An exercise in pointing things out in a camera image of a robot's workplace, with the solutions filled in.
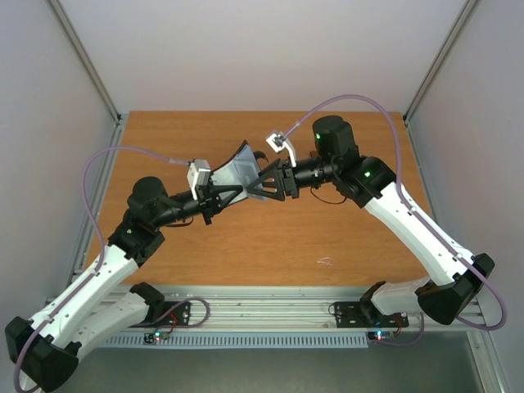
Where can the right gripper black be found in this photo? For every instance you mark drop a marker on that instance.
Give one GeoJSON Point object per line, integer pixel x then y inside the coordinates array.
{"type": "Point", "coordinates": [286, 178]}

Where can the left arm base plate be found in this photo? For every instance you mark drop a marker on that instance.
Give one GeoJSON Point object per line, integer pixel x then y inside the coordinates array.
{"type": "Point", "coordinates": [176, 315]}

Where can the grey slotted cable duct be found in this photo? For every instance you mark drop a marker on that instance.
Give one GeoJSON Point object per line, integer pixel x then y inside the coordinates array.
{"type": "Point", "coordinates": [239, 340]}

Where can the left corner aluminium post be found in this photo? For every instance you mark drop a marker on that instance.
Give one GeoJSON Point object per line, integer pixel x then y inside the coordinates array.
{"type": "Point", "coordinates": [59, 12]}

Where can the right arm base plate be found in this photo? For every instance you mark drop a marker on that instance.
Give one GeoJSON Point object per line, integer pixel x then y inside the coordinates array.
{"type": "Point", "coordinates": [348, 315]}

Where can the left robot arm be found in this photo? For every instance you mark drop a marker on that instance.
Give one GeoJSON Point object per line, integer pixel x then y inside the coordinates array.
{"type": "Point", "coordinates": [47, 348]}

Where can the aluminium rail frame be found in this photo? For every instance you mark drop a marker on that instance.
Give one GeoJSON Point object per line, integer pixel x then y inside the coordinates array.
{"type": "Point", "coordinates": [266, 308]}

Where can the right corner aluminium post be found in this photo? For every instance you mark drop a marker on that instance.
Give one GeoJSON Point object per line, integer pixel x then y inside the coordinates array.
{"type": "Point", "coordinates": [455, 31]}

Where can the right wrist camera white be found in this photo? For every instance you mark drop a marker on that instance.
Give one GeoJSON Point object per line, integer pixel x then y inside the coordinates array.
{"type": "Point", "coordinates": [279, 142]}

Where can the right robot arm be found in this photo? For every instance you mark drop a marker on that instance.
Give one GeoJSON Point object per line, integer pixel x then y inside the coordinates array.
{"type": "Point", "coordinates": [454, 274]}

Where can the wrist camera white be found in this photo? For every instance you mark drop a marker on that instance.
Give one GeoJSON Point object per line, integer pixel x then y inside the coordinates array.
{"type": "Point", "coordinates": [279, 142]}
{"type": "Point", "coordinates": [198, 175]}

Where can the corner aluminium post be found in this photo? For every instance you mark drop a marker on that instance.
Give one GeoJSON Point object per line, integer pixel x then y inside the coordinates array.
{"type": "Point", "coordinates": [59, 12]}
{"type": "Point", "coordinates": [455, 31]}

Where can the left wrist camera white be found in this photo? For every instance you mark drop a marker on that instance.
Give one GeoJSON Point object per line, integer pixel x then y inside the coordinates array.
{"type": "Point", "coordinates": [198, 175]}

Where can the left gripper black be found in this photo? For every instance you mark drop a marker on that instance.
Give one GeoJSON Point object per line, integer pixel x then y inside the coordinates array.
{"type": "Point", "coordinates": [210, 200]}

